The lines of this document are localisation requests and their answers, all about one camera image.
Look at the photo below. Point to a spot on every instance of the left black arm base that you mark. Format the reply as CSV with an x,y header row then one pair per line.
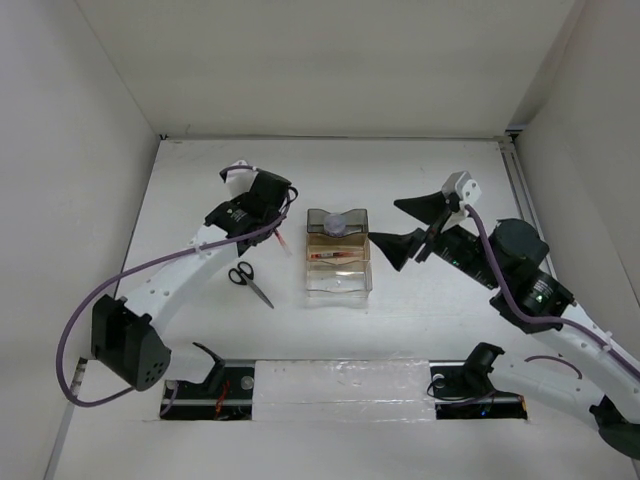
x,y
226,394

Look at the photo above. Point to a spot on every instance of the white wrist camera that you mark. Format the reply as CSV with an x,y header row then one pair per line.
x,y
239,177
460,190

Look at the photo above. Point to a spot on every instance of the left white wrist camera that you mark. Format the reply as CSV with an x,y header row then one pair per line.
x,y
239,177

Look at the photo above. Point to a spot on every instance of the clear plastic tray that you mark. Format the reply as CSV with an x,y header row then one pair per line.
x,y
344,280

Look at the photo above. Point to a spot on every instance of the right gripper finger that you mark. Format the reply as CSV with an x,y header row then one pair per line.
x,y
430,209
396,248

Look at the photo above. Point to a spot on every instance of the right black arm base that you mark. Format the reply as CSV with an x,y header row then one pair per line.
x,y
461,389

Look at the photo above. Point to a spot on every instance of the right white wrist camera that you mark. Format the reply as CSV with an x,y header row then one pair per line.
x,y
460,190

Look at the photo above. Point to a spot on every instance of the red pen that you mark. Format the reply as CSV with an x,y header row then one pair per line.
x,y
283,244
335,255

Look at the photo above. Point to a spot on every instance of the black handled scissors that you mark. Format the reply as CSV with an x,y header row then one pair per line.
x,y
243,274

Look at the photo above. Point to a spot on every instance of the grey smoked plastic tray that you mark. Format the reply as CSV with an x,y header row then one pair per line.
x,y
357,221

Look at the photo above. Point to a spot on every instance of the small clear clip jar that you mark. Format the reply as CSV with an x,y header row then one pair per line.
x,y
335,224

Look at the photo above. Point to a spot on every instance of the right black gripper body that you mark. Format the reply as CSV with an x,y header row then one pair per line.
x,y
461,248

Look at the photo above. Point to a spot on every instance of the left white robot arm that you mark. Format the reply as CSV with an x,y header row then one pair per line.
x,y
127,333

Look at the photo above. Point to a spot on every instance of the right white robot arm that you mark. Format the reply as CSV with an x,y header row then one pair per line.
x,y
606,395

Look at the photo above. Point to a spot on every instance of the aluminium rail right side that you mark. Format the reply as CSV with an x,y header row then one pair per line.
x,y
515,173

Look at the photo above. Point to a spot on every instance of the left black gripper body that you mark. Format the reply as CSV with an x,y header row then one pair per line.
x,y
238,199

